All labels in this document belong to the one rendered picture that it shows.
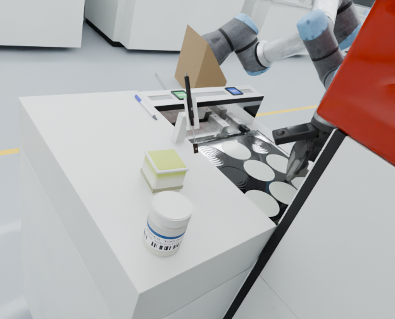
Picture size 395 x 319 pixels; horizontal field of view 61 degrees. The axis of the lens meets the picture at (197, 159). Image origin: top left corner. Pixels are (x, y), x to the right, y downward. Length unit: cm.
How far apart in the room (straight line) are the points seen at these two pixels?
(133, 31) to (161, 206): 365
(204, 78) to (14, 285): 121
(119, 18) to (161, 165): 364
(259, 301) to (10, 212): 145
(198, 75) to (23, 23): 245
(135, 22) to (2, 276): 306
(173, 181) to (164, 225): 18
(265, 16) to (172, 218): 506
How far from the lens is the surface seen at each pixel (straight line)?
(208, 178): 81
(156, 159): 70
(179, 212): 56
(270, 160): 112
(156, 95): 113
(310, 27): 95
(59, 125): 88
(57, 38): 381
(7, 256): 182
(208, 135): 115
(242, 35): 154
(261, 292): 88
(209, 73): 149
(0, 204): 206
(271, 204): 93
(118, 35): 432
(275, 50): 150
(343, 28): 134
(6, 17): 363
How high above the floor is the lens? 144
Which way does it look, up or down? 34 degrees down
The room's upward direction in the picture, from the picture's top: 19 degrees clockwise
